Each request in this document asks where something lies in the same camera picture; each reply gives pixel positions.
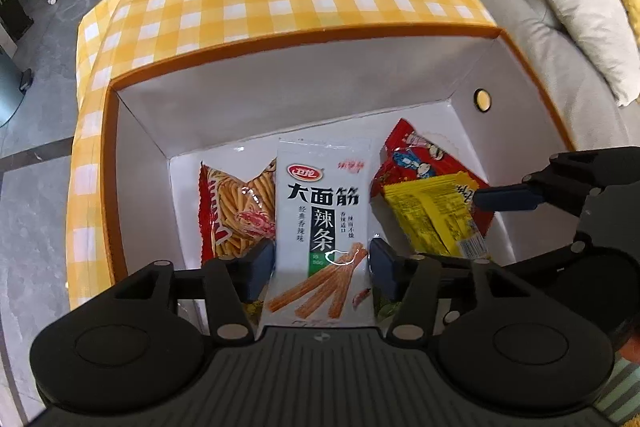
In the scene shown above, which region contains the long-leaved plant in black pot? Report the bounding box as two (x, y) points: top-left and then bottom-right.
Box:
(0, 0), (35, 42)

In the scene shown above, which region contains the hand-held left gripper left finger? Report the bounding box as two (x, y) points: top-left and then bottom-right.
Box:
(90, 239), (277, 344)

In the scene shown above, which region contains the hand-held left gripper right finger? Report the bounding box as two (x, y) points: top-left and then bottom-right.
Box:
(369, 238), (541, 343)

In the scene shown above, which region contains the yellow checkered tablecloth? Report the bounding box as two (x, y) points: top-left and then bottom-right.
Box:
(67, 0), (498, 313)

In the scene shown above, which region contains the silver pedal trash can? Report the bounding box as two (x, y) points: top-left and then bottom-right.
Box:
(0, 47), (33, 128)

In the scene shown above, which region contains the red stick snack packet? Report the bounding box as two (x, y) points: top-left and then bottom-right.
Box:
(199, 157), (278, 265)

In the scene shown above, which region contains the striped cloth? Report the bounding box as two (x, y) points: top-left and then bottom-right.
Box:
(595, 354), (640, 424)

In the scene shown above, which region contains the red cartoon snack packet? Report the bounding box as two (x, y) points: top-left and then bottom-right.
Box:
(370, 118), (496, 238)

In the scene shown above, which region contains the grey sofa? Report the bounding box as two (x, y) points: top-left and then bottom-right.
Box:
(445, 0), (640, 158)

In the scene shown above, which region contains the orange cardboard box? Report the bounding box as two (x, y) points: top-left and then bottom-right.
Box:
(102, 25), (591, 333)

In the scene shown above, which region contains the yellow snack packet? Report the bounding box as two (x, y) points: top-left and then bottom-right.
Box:
(382, 172), (488, 260)

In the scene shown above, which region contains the white spicy strip packet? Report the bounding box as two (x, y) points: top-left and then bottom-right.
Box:
(260, 138), (378, 328)

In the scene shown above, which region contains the person's right forearm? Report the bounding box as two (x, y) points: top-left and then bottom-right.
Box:
(614, 321), (640, 358)

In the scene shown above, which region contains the white pillow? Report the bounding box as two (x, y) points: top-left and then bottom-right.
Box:
(512, 0), (640, 108)

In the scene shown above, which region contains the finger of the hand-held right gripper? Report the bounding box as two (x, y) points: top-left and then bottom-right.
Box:
(472, 147), (640, 217)
(500, 240), (602, 294)

